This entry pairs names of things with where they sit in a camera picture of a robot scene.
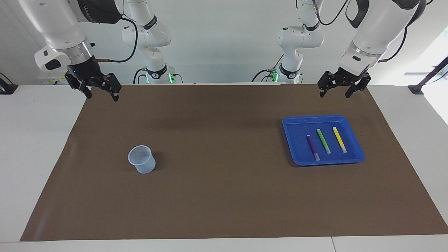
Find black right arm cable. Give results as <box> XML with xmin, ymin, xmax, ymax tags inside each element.
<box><xmin>95</xmin><ymin>14</ymin><xmax>139</xmax><ymax>63</ymax></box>

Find brown table mat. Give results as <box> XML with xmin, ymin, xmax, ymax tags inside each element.
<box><xmin>20</xmin><ymin>83</ymin><xmax>448</xmax><ymax>242</ymax></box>

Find yellow marker pen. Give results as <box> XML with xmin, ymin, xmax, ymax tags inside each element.
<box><xmin>332</xmin><ymin>126</ymin><xmax>348</xmax><ymax>154</ymax></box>

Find black table clamp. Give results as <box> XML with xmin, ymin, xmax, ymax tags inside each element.
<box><xmin>0</xmin><ymin>72</ymin><xmax>19</xmax><ymax>95</ymax></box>

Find black left base cable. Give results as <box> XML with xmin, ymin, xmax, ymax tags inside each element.
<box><xmin>251</xmin><ymin>54</ymin><xmax>285</xmax><ymax>83</ymax></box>

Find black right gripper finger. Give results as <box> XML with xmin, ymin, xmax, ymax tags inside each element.
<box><xmin>101</xmin><ymin>73</ymin><xmax>122</xmax><ymax>102</ymax></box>
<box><xmin>65</xmin><ymin>72</ymin><xmax>93</xmax><ymax>100</ymax></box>

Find translucent plastic cup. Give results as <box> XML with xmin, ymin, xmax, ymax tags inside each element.
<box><xmin>127</xmin><ymin>145</ymin><xmax>156</xmax><ymax>174</ymax></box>

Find blue plastic tray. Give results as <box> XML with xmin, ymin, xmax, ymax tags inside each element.
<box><xmin>282</xmin><ymin>114</ymin><xmax>365</xmax><ymax>166</ymax></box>

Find purple marker pen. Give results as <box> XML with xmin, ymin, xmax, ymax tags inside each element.
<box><xmin>306</xmin><ymin>134</ymin><xmax>321</xmax><ymax>162</ymax></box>

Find black camera stand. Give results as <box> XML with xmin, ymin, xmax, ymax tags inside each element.
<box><xmin>408</xmin><ymin>56</ymin><xmax>448</xmax><ymax>96</ymax></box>

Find white socket box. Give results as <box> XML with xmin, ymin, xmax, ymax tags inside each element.
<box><xmin>37</xmin><ymin>70</ymin><xmax>70</xmax><ymax>85</ymax></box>

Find green marker pen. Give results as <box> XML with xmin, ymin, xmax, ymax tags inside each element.
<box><xmin>316</xmin><ymin>128</ymin><xmax>331</xmax><ymax>155</ymax></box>

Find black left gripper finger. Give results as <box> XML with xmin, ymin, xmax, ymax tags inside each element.
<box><xmin>345</xmin><ymin>73</ymin><xmax>372</xmax><ymax>99</ymax></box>
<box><xmin>317</xmin><ymin>71</ymin><xmax>337</xmax><ymax>99</ymax></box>

